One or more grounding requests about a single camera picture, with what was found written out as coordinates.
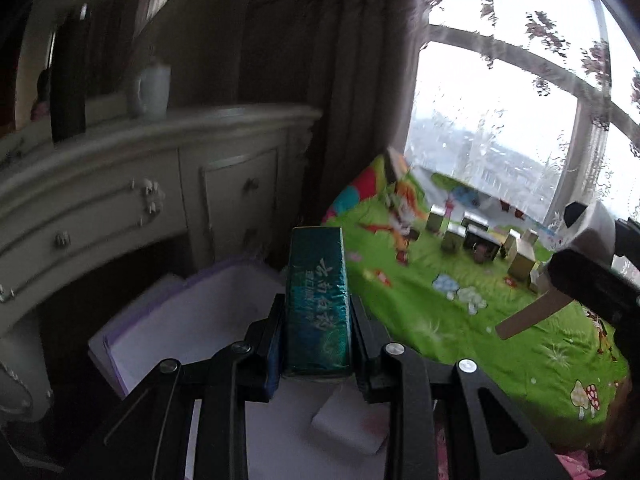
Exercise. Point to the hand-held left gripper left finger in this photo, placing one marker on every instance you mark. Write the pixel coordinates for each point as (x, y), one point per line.
(274, 355)

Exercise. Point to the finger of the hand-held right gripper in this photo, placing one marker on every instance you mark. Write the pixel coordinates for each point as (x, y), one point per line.
(629, 237)
(590, 282)

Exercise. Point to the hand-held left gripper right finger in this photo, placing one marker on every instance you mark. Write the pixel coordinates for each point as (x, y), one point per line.
(358, 355)

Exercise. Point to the white beige long box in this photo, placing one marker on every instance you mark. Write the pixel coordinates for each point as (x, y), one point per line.
(587, 230)

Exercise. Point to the tall green printed box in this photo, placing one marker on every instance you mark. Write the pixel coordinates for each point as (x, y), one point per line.
(317, 305)

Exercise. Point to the white storage bin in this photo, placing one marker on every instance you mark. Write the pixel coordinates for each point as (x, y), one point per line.
(200, 310)

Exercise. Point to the green printed blanket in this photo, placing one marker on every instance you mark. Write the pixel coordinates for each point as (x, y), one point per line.
(450, 335)

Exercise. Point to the cluster of small cartons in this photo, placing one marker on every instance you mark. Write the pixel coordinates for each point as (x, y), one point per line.
(480, 245)

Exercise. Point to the pink cloth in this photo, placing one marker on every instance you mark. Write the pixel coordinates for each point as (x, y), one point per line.
(585, 465)

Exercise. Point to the window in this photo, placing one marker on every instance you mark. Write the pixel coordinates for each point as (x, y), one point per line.
(475, 110)

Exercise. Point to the sheer floral curtain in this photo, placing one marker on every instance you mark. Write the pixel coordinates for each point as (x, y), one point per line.
(550, 35)

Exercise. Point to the white dresser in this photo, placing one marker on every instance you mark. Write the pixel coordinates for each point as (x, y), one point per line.
(100, 195)

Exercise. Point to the white mug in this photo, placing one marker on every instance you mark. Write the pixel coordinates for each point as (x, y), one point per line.
(152, 92)

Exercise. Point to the brown curtain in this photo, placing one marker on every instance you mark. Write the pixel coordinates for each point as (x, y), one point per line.
(320, 60)

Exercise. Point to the dark tall bottle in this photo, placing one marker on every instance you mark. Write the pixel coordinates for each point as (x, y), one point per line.
(70, 80)

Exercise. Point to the dresser mirror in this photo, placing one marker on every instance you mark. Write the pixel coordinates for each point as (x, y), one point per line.
(115, 25)

